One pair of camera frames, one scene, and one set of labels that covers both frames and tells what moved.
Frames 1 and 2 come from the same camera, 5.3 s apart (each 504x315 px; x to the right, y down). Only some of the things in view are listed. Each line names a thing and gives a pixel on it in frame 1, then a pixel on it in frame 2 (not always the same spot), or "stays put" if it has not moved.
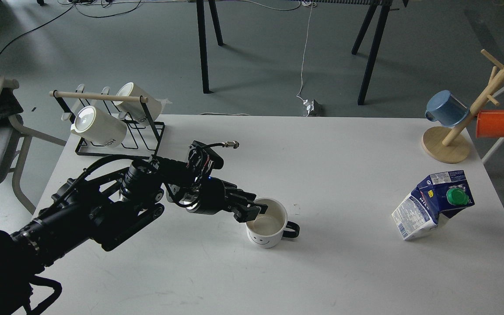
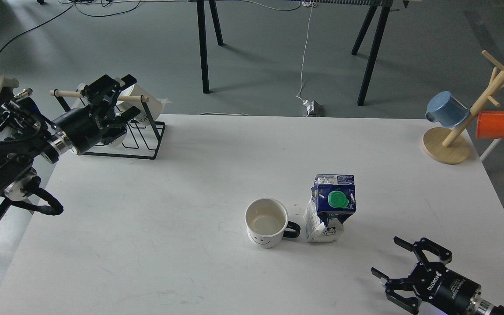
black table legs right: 382,20 stays put
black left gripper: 209,196 → 82,128
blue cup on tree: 442,106 stays put
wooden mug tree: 445,144 stays put
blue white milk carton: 437,198 → 331,202
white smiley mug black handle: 267,230 stays put
